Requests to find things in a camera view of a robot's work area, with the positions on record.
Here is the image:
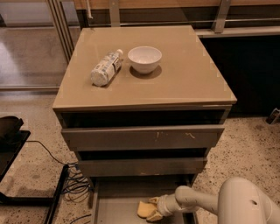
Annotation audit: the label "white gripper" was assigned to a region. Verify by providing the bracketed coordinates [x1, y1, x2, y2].
[146, 194, 179, 222]

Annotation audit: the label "yellow sponge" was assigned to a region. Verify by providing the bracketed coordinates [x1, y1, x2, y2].
[137, 201, 157, 218]

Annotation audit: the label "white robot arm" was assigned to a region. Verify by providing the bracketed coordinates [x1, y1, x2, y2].
[146, 177, 280, 224]

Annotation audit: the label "grey bottom drawer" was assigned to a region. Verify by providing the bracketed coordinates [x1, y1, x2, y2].
[91, 176, 198, 224]

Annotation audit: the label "grey drawer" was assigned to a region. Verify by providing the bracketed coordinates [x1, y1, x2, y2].
[62, 109, 226, 151]
[91, 176, 198, 224]
[79, 149, 207, 177]

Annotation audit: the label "grey middle drawer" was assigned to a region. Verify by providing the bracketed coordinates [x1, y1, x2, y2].
[79, 149, 207, 177]

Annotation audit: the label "grey top drawer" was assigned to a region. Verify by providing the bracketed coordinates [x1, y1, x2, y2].
[62, 109, 226, 151]

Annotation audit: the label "grey drawer cabinet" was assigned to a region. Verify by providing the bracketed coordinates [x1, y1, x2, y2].
[52, 26, 236, 183]

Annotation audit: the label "clear plastic water bottle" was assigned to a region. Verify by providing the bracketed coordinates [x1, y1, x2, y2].
[91, 49, 123, 87]

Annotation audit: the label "white ceramic bowl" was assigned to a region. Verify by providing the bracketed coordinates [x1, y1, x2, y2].
[128, 46, 162, 74]

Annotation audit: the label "small dark box on floor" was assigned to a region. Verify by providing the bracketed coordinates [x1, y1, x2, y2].
[266, 108, 280, 124]

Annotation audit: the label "metal railing shelf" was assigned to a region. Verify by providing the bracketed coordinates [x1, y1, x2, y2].
[43, 0, 280, 59]

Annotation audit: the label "tangled black and blue cables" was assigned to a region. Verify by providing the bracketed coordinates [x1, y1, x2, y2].
[25, 139, 93, 224]

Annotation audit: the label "black stand frame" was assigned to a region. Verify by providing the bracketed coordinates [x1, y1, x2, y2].
[0, 115, 70, 224]

